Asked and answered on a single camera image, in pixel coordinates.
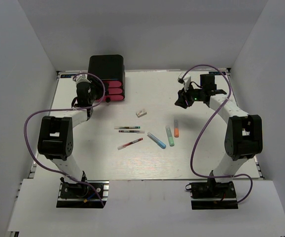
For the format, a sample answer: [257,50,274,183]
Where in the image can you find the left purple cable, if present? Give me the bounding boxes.
[24,73,107,207]

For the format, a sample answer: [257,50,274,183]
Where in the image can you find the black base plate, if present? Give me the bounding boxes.
[185,181,238,210]
[56,181,109,209]

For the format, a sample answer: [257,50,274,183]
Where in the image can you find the pink middle drawer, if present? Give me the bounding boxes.
[106,87,123,95]

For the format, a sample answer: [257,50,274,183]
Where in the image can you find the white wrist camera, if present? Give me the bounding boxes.
[72,74,89,85]
[178,73,191,91]

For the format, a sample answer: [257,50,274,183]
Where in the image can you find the left blue table label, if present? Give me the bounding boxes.
[60,74,75,78]

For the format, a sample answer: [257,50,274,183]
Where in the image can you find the green highlighter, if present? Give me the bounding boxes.
[165,125,175,147]

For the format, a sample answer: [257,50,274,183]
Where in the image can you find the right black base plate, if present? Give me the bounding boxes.
[185,181,238,210]

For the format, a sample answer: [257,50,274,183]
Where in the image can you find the orange highlighter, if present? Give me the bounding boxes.
[174,119,179,138]

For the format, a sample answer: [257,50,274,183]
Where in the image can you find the blue table label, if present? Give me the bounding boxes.
[60,74,75,78]
[209,71,226,75]

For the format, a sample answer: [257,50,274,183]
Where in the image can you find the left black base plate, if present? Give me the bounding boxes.
[56,181,109,209]

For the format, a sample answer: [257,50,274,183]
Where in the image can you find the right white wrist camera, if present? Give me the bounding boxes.
[178,73,191,91]

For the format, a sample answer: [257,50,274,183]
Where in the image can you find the black drawer cabinet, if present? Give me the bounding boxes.
[88,54,126,101]

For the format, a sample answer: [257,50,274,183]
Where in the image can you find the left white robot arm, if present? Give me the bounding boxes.
[37,79,108,197]

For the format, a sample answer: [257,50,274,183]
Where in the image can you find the purple gel pen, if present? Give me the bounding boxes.
[118,130,145,134]

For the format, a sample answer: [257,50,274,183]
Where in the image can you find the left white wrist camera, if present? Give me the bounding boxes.
[72,74,89,85]

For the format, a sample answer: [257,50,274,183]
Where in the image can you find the purple cable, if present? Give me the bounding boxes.
[24,73,107,207]
[178,64,254,204]

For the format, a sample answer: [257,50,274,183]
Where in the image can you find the pink top drawer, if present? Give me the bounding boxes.
[103,79,122,88]

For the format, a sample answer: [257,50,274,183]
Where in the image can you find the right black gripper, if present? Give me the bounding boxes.
[175,82,205,109]

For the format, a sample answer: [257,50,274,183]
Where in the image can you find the blue highlighter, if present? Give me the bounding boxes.
[147,132,166,149]

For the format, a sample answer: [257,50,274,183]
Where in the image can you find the white eraser box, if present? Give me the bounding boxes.
[136,109,147,118]

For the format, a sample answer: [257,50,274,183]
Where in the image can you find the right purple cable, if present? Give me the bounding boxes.
[178,64,254,204]

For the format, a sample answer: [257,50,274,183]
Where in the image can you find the right blue table label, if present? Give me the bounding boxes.
[209,71,226,75]

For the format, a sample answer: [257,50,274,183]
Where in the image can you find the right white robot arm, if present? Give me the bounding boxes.
[175,73,263,197]

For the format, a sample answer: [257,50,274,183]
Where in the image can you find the green gel pen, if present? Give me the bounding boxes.
[114,126,141,130]

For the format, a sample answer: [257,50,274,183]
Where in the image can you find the red gel pen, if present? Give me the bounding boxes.
[117,138,143,150]

